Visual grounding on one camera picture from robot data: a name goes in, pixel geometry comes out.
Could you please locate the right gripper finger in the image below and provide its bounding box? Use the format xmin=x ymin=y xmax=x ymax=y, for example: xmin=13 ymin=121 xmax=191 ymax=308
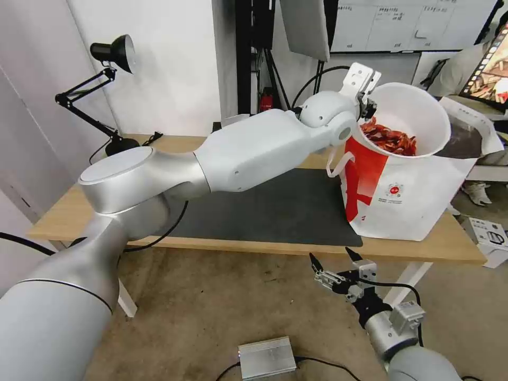
xmin=309 ymin=252 xmax=344 ymax=295
xmin=344 ymin=246 xmax=364 ymax=275

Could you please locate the white red takeout bag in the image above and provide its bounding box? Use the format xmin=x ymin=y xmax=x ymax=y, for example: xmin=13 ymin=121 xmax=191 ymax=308
xmin=326 ymin=82 xmax=505 ymax=242

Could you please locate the white table leg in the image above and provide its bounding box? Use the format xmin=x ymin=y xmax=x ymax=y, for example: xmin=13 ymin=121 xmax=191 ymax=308
xmin=382 ymin=261 xmax=434 ymax=307
xmin=116 ymin=269 xmax=139 ymax=319

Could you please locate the black desk mat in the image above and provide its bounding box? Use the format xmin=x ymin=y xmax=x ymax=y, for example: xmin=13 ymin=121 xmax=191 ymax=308
xmin=161 ymin=168 xmax=362 ymax=248

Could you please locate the whiteboard with writing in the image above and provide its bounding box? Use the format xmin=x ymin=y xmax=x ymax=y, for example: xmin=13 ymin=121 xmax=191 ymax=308
xmin=329 ymin=0 xmax=500 ymax=54

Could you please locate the black tripod stand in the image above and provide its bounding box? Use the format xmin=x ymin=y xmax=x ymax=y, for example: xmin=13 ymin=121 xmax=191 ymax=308
xmin=253 ymin=47 xmax=295 ymax=116

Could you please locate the grey softbox panel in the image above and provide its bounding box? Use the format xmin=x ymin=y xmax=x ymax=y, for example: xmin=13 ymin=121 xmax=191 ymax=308
xmin=279 ymin=0 xmax=332 ymax=62

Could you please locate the silver metal power box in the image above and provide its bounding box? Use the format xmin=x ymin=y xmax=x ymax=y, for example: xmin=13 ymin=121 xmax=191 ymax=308
xmin=237 ymin=335 xmax=297 ymax=381

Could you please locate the computer monitor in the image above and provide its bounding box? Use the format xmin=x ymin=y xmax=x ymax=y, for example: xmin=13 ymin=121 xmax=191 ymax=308
xmin=459 ymin=28 xmax=508 ymax=116

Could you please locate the white printed cardboard box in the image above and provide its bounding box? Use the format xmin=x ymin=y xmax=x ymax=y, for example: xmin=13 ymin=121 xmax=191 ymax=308
xmin=461 ymin=216 xmax=508 ymax=269

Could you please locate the black desk lamp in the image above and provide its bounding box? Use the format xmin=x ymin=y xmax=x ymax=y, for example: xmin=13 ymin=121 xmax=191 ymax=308
xmin=55 ymin=34 xmax=138 ymax=158

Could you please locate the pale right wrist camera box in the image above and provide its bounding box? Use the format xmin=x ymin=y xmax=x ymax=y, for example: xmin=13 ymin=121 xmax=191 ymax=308
xmin=358 ymin=258 xmax=378 ymax=286

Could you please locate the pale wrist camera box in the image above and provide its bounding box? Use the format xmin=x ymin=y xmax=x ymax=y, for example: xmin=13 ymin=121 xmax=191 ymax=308
xmin=340 ymin=62 xmax=383 ymax=98
xmin=358 ymin=258 xmax=378 ymax=286

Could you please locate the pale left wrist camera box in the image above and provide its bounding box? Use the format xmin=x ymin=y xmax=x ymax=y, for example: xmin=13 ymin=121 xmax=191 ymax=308
xmin=340 ymin=62 xmax=383 ymax=98

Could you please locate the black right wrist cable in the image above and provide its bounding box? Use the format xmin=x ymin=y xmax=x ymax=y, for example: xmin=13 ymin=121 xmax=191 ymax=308
xmin=375 ymin=282 xmax=422 ymax=348

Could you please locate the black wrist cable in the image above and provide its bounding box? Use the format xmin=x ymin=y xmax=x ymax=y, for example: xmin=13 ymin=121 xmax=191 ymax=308
xmin=375 ymin=282 xmax=422 ymax=348
xmin=292 ymin=65 xmax=350 ymax=114

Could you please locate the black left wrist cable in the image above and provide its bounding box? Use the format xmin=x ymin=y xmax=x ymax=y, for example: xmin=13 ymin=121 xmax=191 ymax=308
xmin=292 ymin=65 xmax=350 ymax=114

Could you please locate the black floor cable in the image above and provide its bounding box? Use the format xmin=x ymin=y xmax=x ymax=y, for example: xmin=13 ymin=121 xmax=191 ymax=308
xmin=294 ymin=355 xmax=384 ymax=372

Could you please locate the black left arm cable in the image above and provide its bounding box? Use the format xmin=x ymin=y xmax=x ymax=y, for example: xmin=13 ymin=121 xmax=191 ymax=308
xmin=0 ymin=232 xmax=59 ymax=257

